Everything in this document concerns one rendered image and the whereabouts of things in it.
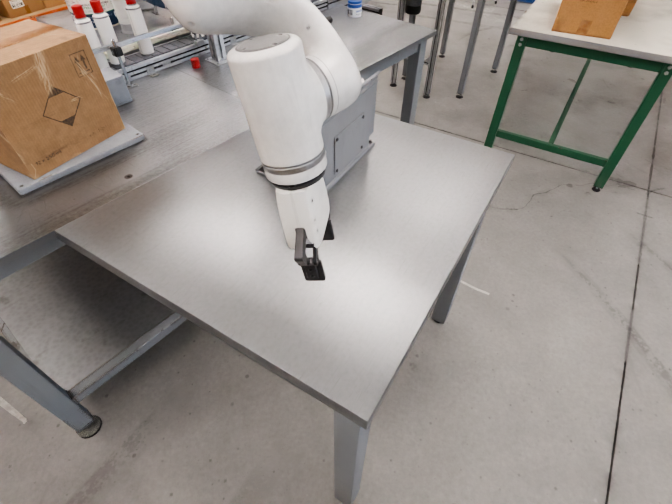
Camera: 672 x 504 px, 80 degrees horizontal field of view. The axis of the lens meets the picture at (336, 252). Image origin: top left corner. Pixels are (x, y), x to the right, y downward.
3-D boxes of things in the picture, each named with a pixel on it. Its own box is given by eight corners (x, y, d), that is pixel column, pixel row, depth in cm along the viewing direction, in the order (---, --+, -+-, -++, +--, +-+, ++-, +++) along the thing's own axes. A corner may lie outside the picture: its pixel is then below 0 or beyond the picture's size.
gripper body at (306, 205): (278, 148, 58) (297, 210, 65) (258, 189, 50) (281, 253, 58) (329, 144, 56) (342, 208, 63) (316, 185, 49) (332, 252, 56)
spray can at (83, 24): (105, 65, 148) (79, 2, 133) (113, 69, 146) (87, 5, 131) (92, 69, 145) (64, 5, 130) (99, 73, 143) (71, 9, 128)
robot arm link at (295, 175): (271, 136, 56) (276, 155, 58) (252, 171, 50) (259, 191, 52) (329, 131, 54) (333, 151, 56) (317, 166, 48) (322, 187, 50)
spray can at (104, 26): (121, 59, 152) (97, -3, 137) (128, 62, 149) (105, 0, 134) (108, 63, 149) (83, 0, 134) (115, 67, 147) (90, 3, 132)
